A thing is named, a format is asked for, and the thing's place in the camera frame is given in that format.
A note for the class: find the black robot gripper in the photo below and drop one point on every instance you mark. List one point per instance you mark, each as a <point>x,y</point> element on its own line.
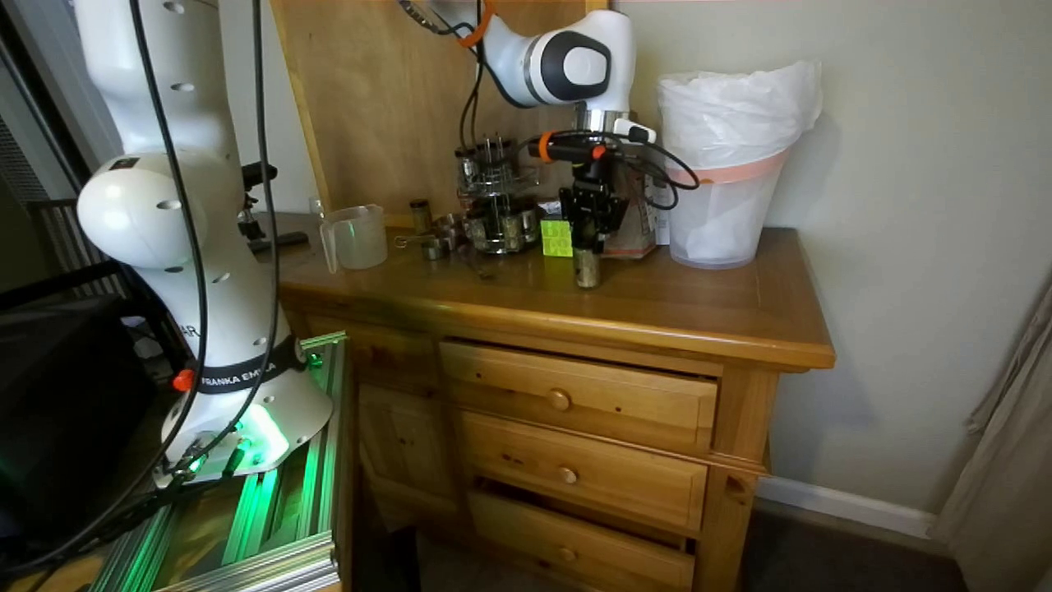
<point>594,210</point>

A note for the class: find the small glass spice jar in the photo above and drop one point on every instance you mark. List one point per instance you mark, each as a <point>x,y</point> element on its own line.
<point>587,267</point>

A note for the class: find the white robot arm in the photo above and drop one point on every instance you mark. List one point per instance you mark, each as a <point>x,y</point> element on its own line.
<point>165,204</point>

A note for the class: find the green label card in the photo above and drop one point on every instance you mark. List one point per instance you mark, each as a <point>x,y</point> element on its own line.
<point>557,237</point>

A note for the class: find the wooden dresser cabinet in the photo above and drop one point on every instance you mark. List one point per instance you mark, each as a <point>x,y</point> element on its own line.
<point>605,435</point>

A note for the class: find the clear plastic measuring jug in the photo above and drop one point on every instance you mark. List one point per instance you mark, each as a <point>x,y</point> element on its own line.
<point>352,237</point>

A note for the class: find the wooden back board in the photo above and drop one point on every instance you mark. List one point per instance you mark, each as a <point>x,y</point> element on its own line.
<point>379,104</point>

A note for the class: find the wire spice rack stand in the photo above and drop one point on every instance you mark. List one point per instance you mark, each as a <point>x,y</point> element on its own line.
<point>500,212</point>

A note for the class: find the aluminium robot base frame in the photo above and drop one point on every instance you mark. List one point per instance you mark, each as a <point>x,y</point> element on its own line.
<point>262,535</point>

